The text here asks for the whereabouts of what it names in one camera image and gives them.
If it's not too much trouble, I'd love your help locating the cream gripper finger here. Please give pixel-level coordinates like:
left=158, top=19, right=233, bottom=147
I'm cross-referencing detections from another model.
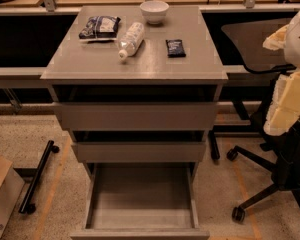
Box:
left=263, top=70, right=300, bottom=136
left=263, top=25, right=288, bottom=51

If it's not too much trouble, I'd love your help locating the dark blue rxbar wrapper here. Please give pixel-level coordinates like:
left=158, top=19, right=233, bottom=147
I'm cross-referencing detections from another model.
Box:
left=166, top=39, right=186, bottom=58

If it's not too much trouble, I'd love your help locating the grey drawer cabinet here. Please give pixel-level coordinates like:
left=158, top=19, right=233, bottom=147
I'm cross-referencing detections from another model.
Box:
left=41, top=6, right=228, bottom=170

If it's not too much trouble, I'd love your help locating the open bottom grey drawer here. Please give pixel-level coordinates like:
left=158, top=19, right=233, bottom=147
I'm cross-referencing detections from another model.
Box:
left=71, top=163, right=209, bottom=240

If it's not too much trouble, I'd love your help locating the middle grey drawer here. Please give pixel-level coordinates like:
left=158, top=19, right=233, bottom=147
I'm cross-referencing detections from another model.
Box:
left=72, top=142, right=206, bottom=163

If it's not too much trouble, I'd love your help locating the top grey drawer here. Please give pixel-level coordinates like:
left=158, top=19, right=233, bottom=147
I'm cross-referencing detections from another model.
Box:
left=54, top=102, right=217, bottom=131

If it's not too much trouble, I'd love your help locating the black office chair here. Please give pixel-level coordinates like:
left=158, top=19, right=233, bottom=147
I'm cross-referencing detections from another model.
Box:
left=221, top=17, right=300, bottom=228

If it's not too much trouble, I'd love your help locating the white ceramic bowl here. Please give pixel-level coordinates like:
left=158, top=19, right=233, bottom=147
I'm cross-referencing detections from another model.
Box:
left=140, top=0, right=169, bottom=24

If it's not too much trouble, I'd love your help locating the clear plastic water bottle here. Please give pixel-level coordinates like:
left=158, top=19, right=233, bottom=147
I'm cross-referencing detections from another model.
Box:
left=118, top=22, right=145, bottom=61

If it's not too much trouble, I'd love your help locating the blue white snack bag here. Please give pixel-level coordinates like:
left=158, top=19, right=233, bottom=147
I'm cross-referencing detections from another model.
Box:
left=79, top=16, right=121, bottom=41

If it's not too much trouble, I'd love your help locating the black wheeled bar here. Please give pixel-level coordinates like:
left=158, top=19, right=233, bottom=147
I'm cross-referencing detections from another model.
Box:
left=16, top=140, right=59, bottom=214

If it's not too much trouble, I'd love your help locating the cardboard box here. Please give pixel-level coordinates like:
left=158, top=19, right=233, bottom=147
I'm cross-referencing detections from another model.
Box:
left=0, top=155, right=24, bottom=238

